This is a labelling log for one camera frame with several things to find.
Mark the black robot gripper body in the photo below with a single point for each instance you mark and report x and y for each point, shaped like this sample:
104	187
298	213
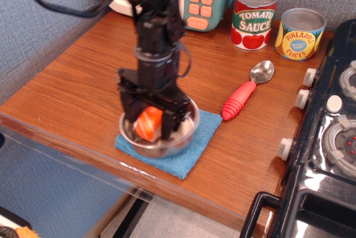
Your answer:
157	78

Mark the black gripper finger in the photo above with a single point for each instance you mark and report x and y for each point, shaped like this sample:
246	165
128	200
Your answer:
133	104
170	123

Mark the orange salmon sushi toy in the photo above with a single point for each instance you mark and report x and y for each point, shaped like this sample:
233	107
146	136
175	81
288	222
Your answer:
148	124

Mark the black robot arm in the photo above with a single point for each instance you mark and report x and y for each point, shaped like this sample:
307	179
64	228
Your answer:
153	45

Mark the small steel saucepan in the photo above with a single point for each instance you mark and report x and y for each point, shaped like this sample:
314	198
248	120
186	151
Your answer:
177	142

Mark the blue folded cloth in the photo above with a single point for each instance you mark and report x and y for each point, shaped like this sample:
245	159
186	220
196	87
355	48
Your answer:
182	163

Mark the tomato sauce can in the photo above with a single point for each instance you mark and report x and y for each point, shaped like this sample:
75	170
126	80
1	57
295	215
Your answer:
252	22

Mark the pineapple slices can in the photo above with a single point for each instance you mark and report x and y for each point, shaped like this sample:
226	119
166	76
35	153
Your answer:
299	34

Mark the orange fuzzy object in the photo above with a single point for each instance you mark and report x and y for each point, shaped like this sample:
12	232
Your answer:
20	232

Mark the black toy stove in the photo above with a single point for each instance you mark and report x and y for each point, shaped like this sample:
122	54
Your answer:
318	186

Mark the red handled metal spoon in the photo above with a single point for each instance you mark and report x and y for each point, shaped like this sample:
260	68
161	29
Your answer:
260	73

